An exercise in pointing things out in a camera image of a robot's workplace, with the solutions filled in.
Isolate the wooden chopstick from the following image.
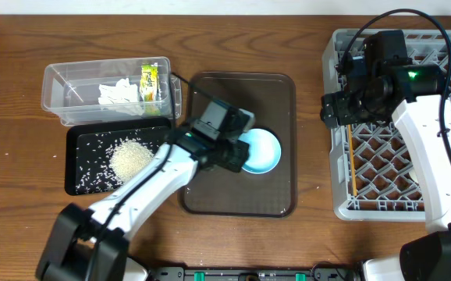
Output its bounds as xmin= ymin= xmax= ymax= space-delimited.
xmin=347 ymin=125 xmax=357 ymax=197

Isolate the white rice pile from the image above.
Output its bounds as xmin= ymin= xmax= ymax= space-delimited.
xmin=75 ymin=134 xmax=164 ymax=194

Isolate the light blue bowl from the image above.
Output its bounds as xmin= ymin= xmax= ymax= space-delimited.
xmin=239 ymin=128 xmax=282 ymax=174

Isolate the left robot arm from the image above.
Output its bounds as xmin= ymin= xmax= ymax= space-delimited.
xmin=35 ymin=108 xmax=254 ymax=280

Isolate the brown plastic tray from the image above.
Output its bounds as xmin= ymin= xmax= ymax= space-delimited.
xmin=179 ymin=72 xmax=297 ymax=218

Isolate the black waste tray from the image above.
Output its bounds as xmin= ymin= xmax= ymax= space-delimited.
xmin=65 ymin=117 xmax=172 ymax=196

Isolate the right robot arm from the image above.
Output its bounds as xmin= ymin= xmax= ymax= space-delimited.
xmin=321 ymin=65 xmax=451 ymax=280

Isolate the white napkin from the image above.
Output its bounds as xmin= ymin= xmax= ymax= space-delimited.
xmin=98 ymin=78 xmax=144 ymax=116

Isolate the yellow green snack wrapper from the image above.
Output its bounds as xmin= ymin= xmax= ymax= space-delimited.
xmin=140 ymin=63 xmax=158 ymax=101

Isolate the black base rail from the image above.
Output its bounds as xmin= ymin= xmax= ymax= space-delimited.
xmin=148 ymin=263 xmax=362 ymax=281

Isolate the grey dishwasher rack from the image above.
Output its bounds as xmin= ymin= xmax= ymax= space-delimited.
xmin=322 ymin=29 xmax=451 ymax=222

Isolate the clear plastic bin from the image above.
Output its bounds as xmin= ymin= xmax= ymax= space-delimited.
xmin=41 ymin=56 xmax=182 ymax=126

